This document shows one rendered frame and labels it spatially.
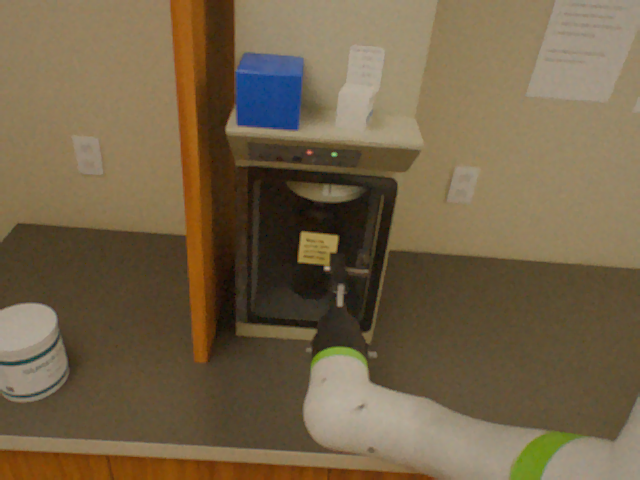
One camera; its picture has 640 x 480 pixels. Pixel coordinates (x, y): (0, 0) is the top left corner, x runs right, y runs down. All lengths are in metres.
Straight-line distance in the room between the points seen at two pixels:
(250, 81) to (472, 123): 0.79
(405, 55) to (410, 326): 0.69
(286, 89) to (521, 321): 0.92
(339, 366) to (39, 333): 0.60
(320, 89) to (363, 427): 0.56
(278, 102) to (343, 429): 0.49
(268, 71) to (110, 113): 0.76
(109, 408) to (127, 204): 0.68
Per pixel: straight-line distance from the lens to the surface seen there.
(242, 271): 1.16
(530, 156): 1.60
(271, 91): 0.86
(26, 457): 1.32
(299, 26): 0.94
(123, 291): 1.46
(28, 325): 1.19
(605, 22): 1.53
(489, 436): 0.67
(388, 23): 0.95
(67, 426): 1.20
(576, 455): 0.55
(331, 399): 0.79
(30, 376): 1.20
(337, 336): 0.88
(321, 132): 0.89
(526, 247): 1.76
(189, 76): 0.89
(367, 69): 0.96
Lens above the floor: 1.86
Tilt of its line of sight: 35 degrees down
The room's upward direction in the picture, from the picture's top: 5 degrees clockwise
